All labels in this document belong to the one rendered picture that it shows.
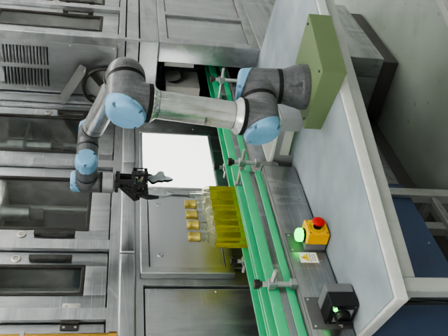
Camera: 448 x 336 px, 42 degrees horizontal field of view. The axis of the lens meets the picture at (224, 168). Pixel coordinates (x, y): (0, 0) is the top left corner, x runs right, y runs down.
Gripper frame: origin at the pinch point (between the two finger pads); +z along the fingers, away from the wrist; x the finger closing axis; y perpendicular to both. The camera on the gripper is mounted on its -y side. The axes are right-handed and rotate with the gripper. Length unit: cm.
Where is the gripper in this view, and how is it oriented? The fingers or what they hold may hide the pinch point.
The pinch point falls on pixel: (169, 187)
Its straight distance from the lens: 215.3
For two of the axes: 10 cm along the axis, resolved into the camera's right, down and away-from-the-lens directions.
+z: 9.8, 0.4, 1.8
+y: 1.7, -5.4, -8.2
